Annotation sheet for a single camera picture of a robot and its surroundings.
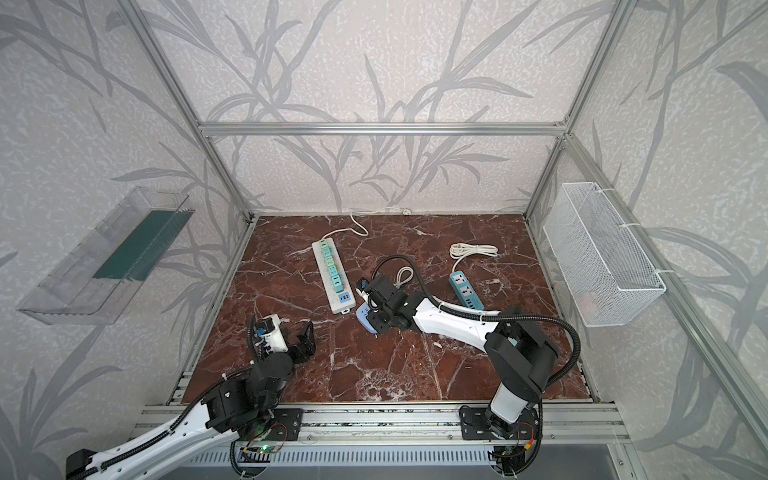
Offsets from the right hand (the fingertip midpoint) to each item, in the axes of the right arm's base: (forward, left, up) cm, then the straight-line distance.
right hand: (376, 303), depth 87 cm
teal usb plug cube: (+20, +18, -2) cm, 28 cm away
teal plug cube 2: (+8, +13, -1) cm, 15 cm away
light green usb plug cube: (+17, +17, -1) cm, 24 cm away
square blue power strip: (-1, +5, -6) cm, 7 cm away
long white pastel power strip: (+3, +12, -6) cm, 14 cm away
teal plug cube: (+13, +15, -1) cm, 20 cm away
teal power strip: (+7, -28, -6) cm, 29 cm away
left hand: (-7, +18, +4) cm, 19 cm away
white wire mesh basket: (-9, -50, +26) cm, 58 cm away
